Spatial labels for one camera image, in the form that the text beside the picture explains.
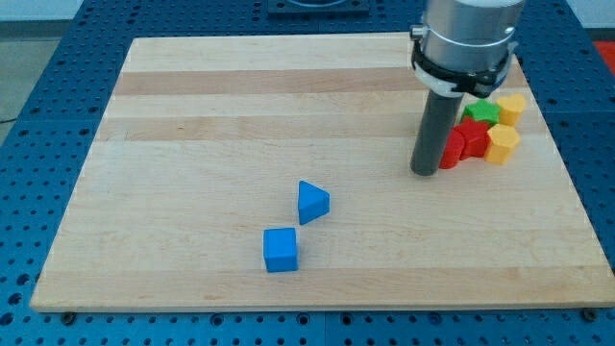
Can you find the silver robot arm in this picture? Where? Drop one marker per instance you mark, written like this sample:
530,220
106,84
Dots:
465,46

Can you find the blue triangle block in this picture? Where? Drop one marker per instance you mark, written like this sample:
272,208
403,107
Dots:
313,202

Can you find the blue cube block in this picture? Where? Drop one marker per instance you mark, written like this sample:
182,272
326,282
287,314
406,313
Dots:
280,250

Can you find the wooden board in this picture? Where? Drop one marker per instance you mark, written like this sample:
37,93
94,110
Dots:
202,147

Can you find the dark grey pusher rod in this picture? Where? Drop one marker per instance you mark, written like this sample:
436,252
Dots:
436,124

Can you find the red cylinder block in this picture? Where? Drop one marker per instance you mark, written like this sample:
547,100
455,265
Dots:
453,150

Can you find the red star block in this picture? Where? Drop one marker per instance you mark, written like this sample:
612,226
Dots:
474,134

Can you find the green star block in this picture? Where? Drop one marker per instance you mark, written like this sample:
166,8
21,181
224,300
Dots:
482,111

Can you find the yellow hexagon block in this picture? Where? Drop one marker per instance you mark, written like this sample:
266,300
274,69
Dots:
503,140

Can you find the yellow heart block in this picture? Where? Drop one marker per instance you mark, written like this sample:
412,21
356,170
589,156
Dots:
511,109

